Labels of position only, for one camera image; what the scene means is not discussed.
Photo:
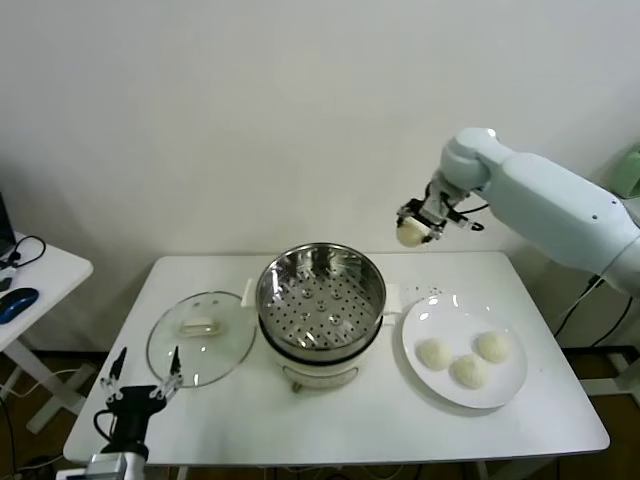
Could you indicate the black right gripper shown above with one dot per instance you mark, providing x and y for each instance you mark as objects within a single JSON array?
[{"x": 429, "y": 211}]

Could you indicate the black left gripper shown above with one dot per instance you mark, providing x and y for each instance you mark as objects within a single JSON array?
[{"x": 132, "y": 405}]

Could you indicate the white steamed baozi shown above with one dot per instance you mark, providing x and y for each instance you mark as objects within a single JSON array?
[
  {"x": 494, "y": 347},
  {"x": 434, "y": 354},
  {"x": 411, "y": 236},
  {"x": 469, "y": 372}
]

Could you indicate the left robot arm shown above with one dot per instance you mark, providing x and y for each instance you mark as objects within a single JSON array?
[{"x": 122, "y": 465}]

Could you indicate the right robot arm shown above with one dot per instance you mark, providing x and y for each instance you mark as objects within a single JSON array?
[{"x": 550, "y": 200}]

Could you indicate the perforated steel steamer basket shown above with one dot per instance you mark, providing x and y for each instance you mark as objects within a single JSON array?
[{"x": 350, "y": 320}]

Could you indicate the round glass pot lid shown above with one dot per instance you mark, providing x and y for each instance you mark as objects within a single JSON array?
[{"x": 210, "y": 360}]

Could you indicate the white x-leg side table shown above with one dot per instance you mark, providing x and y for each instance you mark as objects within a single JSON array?
[{"x": 55, "y": 270}]

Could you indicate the blue computer mouse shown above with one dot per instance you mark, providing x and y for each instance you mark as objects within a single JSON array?
[{"x": 17, "y": 302}]

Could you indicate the small black device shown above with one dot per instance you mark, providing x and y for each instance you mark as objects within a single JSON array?
[{"x": 5, "y": 284}]

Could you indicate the white electric cooker pot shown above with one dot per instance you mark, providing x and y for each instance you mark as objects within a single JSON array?
[{"x": 320, "y": 374}]

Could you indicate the white round plate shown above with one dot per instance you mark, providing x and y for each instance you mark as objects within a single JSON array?
[{"x": 500, "y": 390}]

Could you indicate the dark laptop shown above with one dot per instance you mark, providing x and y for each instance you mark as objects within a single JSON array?
[{"x": 5, "y": 225}]

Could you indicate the pale green appliance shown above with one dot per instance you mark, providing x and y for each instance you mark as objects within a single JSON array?
[{"x": 629, "y": 172}]

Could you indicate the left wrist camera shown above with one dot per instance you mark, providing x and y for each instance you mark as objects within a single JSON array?
[{"x": 72, "y": 475}]

